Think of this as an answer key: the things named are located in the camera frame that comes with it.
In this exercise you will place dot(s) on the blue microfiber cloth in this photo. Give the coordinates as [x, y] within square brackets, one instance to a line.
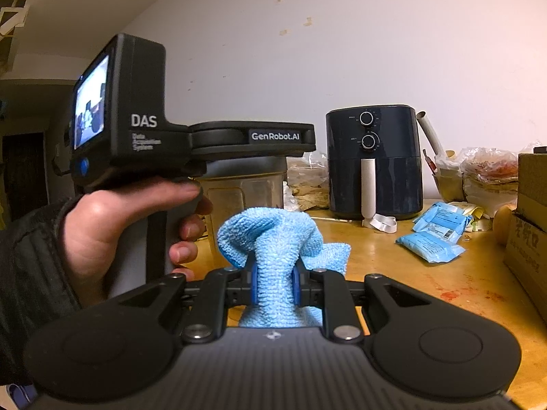
[273, 239]

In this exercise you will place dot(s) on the small bag of white granules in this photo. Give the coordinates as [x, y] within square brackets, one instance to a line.
[290, 198]

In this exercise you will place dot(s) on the thin pale stick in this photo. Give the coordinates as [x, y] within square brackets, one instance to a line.
[333, 219]

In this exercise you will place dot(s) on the person's left hand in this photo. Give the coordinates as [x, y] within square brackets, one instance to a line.
[107, 230]

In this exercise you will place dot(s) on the person's left forearm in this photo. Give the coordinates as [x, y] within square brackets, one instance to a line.
[30, 286]

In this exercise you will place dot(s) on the white cardboard tube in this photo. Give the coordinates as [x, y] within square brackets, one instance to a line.
[431, 134]

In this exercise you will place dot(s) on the dark blue air fryer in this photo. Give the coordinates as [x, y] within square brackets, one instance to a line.
[393, 179]

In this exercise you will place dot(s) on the clear plastic food bag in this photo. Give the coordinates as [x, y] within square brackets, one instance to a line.
[487, 179]

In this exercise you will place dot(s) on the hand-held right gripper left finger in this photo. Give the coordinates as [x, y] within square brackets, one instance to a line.
[254, 284]

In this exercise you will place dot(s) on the dark entrance door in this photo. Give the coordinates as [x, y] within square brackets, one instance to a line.
[23, 175]

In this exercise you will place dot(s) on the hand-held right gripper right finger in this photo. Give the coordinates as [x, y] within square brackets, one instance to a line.
[295, 284]

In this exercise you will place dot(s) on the blue plastic packet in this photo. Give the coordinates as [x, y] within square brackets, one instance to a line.
[429, 247]
[451, 210]
[440, 226]

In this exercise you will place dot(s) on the orange citrus fruit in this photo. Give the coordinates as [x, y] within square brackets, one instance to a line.
[504, 226]

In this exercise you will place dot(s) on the yellow snack packet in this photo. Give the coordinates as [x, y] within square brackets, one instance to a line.
[476, 218]

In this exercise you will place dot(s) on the shaker bottle with grey lid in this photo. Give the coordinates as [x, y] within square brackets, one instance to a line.
[243, 200]

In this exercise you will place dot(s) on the crumpled bag with brown paper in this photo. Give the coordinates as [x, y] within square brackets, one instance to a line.
[307, 188]

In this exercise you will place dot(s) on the large taped cardboard box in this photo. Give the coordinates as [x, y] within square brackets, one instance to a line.
[530, 239]

